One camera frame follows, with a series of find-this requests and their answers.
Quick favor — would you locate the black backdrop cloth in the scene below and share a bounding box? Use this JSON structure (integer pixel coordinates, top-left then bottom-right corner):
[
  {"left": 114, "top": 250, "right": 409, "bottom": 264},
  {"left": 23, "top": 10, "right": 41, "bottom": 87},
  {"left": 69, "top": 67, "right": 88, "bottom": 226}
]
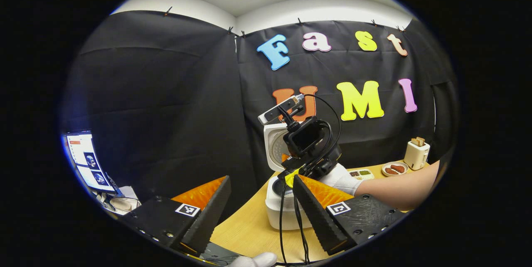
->
[{"left": 58, "top": 10, "right": 461, "bottom": 222}]

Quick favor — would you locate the computer monitor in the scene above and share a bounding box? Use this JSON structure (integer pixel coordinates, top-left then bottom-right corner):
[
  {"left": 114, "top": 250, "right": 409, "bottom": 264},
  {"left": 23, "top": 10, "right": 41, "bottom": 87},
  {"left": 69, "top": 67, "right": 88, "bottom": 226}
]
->
[{"left": 62, "top": 130, "right": 123, "bottom": 196}]

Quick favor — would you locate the white divided grain dish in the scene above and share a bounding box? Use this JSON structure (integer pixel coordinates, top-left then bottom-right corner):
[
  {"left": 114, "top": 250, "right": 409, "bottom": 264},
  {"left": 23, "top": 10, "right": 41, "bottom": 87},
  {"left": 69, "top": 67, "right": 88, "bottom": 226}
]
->
[{"left": 348, "top": 169, "right": 374, "bottom": 181}]

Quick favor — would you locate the black cable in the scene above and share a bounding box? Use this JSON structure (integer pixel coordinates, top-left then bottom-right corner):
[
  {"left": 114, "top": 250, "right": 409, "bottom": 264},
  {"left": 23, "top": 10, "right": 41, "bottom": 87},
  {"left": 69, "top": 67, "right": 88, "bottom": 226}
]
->
[{"left": 278, "top": 94, "right": 342, "bottom": 265}]

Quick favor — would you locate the white toaster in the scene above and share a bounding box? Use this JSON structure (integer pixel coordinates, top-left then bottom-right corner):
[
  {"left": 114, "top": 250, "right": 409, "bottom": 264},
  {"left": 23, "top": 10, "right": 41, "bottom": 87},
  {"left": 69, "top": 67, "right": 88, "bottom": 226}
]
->
[{"left": 404, "top": 140, "right": 431, "bottom": 171}]

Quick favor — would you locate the white rice cooker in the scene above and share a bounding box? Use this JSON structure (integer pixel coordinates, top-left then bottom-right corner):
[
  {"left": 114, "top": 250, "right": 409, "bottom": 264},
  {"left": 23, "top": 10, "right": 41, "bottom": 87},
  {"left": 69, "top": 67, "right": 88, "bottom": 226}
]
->
[{"left": 263, "top": 123, "right": 314, "bottom": 231}]

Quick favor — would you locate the white round plate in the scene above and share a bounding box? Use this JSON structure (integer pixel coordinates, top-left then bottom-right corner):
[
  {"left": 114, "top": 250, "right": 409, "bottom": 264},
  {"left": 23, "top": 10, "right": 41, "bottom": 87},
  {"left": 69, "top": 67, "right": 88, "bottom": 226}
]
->
[{"left": 382, "top": 162, "right": 409, "bottom": 177}]

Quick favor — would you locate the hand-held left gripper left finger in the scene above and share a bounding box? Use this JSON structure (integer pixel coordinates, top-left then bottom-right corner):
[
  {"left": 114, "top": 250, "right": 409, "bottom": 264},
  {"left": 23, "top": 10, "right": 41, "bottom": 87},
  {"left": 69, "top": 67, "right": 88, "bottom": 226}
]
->
[{"left": 121, "top": 176, "right": 232, "bottom": 258}]

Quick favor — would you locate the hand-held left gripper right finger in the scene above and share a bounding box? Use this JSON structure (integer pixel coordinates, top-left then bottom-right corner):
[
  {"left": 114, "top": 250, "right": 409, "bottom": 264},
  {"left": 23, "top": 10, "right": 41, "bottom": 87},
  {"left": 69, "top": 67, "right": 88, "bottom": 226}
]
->
[{"left": 292, "top": 174, "right": 410, "bottom": 256}]

